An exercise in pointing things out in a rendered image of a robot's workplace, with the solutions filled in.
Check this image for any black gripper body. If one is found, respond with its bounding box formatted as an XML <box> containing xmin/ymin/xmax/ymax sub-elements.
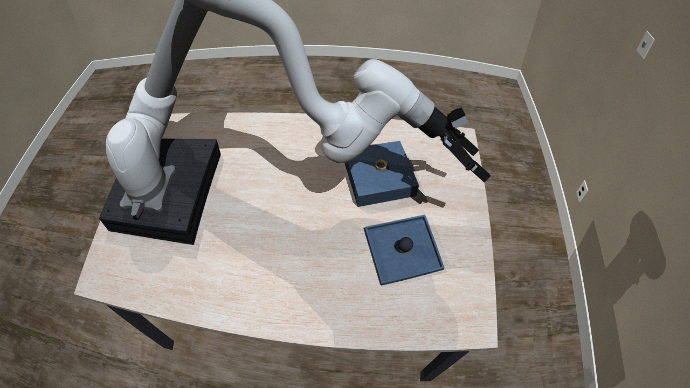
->
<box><xmin>418</xmin><ymin>107</ymin><xmax>456</xmax><ymax>141</ymax></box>

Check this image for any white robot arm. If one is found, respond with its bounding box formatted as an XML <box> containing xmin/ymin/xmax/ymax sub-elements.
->
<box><xmin>106</xmin><ymin>0</ymin><xmax>434</xmax><ymax>219</ymax></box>

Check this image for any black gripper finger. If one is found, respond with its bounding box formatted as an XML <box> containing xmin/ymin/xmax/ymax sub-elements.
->
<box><xmin>446</xmin><ymin>125</ymin><xmax>479</xmax><ymax>156</ymax></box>
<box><xmin>441</xmin><ymin>129</ymin><xmax>491</xmax><ymax>182</ymax></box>

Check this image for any blue rectangular tray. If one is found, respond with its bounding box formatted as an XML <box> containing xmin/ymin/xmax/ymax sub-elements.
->
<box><xmin>364</xmin><ymin>214</ymin><xmax>445</xmax><ymax>286</ymax></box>

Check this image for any dark grey ball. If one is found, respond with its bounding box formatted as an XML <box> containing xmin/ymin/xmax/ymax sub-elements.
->
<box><xmin>398</xmin><ymin>237</ymin><xmax>413</xmax><ymax>252</ymax></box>

